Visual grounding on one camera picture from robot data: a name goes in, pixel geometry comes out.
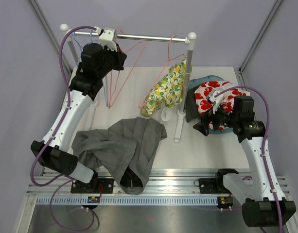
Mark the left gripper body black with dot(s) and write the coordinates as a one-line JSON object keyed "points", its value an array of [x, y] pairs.
{"points": [[111, 60]]}

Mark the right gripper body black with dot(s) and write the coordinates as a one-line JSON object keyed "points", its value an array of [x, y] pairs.
{"points": [[221, 118]]}

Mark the dark grey dotted skirt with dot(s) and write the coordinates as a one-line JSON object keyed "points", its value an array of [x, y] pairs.
{"points": [[191, 108]]}

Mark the blue wire hanger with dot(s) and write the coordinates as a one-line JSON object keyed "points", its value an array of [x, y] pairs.
{"points": [[79, 46], [104, 79]]}

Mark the red poppy white skirt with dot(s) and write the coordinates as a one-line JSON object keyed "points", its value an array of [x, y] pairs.
{"points": [[222, 105]]}

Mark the plain grey skirt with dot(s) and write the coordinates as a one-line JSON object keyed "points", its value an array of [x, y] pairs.
{"points": [[127, 149]]}

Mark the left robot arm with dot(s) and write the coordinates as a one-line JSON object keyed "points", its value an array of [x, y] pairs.
{"points": [[52, 151]]}

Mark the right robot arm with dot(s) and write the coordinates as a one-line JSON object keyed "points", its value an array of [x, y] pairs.
{"points": [[264, 204]]}

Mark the lemon print skirt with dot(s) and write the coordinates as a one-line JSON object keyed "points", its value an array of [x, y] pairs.
{"points": [[167, 91]]}

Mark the blue plastic basket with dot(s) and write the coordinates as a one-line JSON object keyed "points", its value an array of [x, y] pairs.
{"points": [[194, 85]]}

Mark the clothes rack silver white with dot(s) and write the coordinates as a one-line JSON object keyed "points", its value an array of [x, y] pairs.
{"points": [[189, 41]]}

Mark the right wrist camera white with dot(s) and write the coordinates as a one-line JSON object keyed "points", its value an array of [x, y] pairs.
{"points": [[215, 98]]}

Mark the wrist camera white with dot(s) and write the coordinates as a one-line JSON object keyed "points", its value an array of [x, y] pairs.
{"points": [[107, 38], [215, 98]]}

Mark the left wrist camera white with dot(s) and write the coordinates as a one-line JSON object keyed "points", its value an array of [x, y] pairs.
{"points": [[107, 38]]}

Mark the left frame post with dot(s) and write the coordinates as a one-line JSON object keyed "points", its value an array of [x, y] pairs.
{"points": [[44, 24]]}

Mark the frame post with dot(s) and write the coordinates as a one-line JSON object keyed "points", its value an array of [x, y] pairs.
{"points": [[262, 31], [44, 24]]}

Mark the right frame post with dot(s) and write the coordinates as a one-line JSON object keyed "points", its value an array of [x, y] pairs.
{"points": [[262, 31]]}

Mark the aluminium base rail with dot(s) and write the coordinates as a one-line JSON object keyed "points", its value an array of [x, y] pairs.
{"points": [[162, 182]]}

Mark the white slotted cable duct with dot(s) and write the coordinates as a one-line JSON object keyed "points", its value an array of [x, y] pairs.
{"points": [[129, 200]]}

